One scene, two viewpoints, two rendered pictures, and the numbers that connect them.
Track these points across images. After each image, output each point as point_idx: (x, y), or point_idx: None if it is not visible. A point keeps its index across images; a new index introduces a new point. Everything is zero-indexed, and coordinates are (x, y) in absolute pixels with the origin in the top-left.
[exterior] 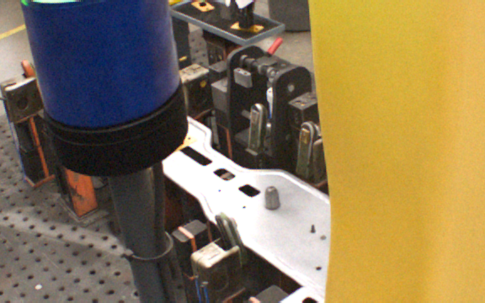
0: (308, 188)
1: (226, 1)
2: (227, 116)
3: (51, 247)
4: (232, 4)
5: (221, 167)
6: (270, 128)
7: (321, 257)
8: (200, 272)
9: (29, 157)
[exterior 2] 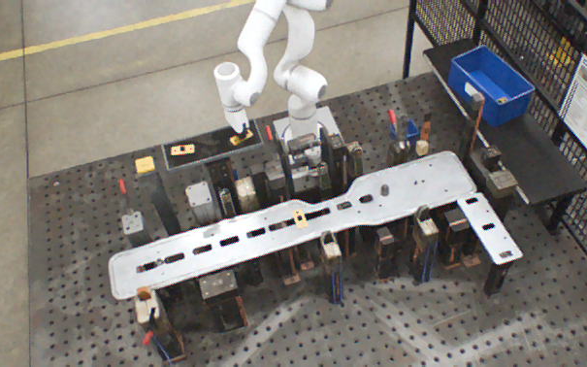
0: (379, 173)
1: (239, 130)
2: (291, 185)
3: (268, 352)
4: (245, 129)
5: (337, 205)
6: (331, 168)
7: (438, 186)
8: (434, 236)
9: (176, 343)
